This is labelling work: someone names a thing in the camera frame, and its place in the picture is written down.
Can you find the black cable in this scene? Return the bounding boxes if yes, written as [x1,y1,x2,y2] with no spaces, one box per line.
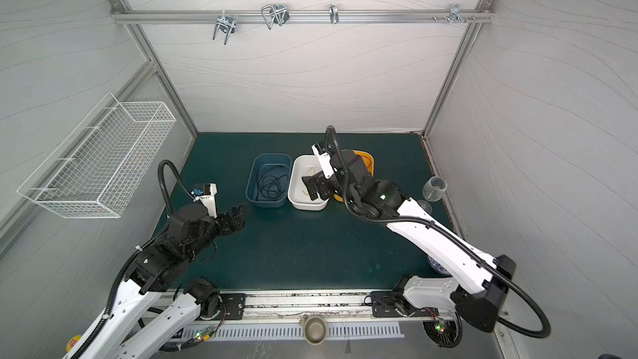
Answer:
[255,163,290,203]

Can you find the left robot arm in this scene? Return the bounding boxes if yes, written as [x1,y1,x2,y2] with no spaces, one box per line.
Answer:
[66,160,246,358]

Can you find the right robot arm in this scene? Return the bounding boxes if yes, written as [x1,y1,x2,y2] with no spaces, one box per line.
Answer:
[302,126,552,339]

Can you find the white plastic bin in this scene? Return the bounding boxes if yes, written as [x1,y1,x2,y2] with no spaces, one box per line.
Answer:
[287,155,328,211]

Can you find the blue plastic bin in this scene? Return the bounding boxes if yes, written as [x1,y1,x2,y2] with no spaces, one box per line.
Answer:
[245,153,292,209]

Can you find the yellow plastic bin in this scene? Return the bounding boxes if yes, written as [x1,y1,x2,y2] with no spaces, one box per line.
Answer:
[333,151,375,203]

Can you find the clear wine glass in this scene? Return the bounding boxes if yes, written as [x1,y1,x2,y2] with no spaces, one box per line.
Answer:
[418,176,448,214]

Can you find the olive round cup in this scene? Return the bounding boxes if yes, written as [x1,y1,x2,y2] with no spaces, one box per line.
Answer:
[299,315,328,346]

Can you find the blue white patterned plate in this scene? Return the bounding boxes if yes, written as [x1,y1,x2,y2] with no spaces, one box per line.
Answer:
[428,256,451,278]

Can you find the metal U-bolt hook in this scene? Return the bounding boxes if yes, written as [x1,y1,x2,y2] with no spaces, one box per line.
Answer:
[260,3,290,30]

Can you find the metal clamp hook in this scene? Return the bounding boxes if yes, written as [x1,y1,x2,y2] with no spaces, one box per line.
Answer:
[213,13,236,45]

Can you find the aluminium crossbar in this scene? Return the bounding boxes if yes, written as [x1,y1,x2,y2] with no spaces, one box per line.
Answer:
[108,0,496,26]

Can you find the sauce bottle yellow cap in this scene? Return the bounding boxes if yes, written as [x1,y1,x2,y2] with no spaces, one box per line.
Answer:
[66,335,82,353]

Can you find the right metal clamp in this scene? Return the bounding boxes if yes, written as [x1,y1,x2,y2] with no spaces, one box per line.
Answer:
[432,4,476,24]

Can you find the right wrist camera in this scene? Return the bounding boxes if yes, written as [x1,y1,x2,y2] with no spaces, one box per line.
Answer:
[312,143,334,180]

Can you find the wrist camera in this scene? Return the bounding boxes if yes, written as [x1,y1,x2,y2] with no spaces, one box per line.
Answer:
[312,143,334,180]
[191,183,218,219]

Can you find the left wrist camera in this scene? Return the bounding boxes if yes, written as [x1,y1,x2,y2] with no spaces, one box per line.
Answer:
[191,183,218,219]

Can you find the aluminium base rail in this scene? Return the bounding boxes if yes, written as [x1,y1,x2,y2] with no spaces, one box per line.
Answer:
[94,286,510,342]

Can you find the white wire basket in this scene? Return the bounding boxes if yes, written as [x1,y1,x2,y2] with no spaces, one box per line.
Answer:
[17,93,176,219]

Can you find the small metal bracket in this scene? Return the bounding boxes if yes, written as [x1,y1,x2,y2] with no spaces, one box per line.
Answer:
[328,4,339,25]

